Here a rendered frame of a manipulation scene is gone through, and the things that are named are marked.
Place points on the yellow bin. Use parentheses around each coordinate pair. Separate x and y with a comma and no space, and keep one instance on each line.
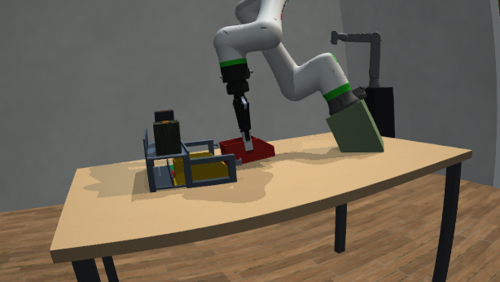
(200,172)

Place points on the red bin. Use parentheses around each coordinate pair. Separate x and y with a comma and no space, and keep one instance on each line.
(261,149)

